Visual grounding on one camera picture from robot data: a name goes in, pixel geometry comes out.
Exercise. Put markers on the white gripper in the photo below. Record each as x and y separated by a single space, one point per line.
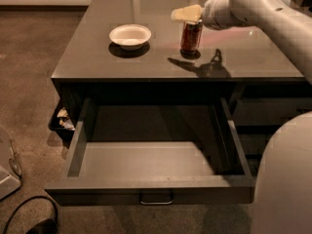
212 16

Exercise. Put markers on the red coke can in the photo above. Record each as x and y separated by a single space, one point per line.
191 36

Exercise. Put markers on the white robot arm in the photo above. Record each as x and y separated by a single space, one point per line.
282 202

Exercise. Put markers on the open grey top drawer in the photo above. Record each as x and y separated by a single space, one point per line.
117 151

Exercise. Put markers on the white paper bowl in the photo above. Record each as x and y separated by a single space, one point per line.
130 37

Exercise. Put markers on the grey counter cabinet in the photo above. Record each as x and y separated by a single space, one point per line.
230 64

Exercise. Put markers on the closed grey lower drawers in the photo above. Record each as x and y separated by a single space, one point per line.
257 119

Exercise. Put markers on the black bin with trash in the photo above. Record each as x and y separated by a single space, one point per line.
57 123

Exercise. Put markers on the metal drawer handle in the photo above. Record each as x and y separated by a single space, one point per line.
156 197

